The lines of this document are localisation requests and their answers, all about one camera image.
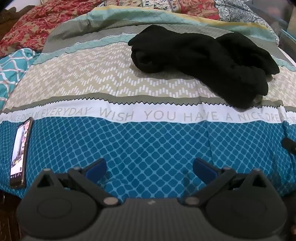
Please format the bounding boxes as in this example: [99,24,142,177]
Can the clear storage box teal lid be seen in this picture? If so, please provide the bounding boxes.
[252,0,290,27]
[280,28,296,44]

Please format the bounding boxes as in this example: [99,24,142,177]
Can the patterned teal and beige bedspread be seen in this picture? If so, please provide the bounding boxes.
[0,6,296,204]

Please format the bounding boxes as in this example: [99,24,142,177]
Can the black pants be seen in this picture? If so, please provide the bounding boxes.
[128,25,281,109]

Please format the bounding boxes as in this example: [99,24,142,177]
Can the red floral patchwork quilt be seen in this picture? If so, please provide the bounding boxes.
[0,0,272,58]

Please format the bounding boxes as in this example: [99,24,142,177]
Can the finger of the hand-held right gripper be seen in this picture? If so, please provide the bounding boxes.
[282,137,296,155]

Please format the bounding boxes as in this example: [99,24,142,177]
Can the black smartphone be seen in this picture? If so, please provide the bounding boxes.
[9,117,34,189]

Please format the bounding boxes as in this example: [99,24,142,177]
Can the teal wave-pattern pillow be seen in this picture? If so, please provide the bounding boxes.
[0,47,42,109]

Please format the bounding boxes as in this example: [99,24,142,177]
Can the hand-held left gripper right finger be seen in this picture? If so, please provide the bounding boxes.
[184,158,266,207]

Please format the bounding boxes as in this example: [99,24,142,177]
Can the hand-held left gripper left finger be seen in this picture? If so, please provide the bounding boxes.
[37,159,119,207]

